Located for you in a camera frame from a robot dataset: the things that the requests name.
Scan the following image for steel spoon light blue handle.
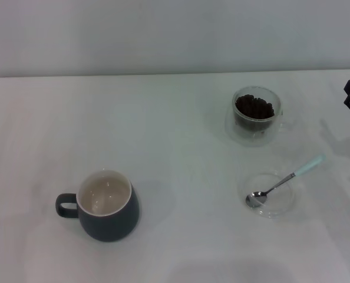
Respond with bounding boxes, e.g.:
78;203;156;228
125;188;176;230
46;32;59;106
245;154;326;209

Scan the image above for dark grey mug white inside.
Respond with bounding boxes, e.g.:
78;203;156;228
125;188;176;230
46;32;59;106
55;169;140;243

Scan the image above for coffee beans in glass cup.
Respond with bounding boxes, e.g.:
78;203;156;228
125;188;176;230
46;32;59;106
233;94;276;133

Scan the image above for clear round glass saucer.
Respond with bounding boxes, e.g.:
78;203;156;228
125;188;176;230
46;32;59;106
237;172;299;219

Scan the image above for clear double-wall glass cup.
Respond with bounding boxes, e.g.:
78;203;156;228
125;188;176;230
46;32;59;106
224;85;295;147

